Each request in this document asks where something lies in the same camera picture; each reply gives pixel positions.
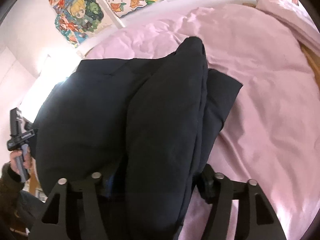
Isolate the black puffer jacket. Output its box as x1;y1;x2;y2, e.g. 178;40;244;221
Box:
31;37;242;239

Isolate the dark sleeve left forearm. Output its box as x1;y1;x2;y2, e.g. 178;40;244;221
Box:
0;162;46;233

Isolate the person's left hand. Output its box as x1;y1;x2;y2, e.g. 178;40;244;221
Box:
10;146;33;174

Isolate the pink bed sheet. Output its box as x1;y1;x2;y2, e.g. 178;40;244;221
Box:
87;4;319;239

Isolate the anime girl drawing poster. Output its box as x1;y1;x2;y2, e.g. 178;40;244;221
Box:
48;0;113;47

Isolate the folded pink blanket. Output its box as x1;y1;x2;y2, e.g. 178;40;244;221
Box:
256;0;319;56

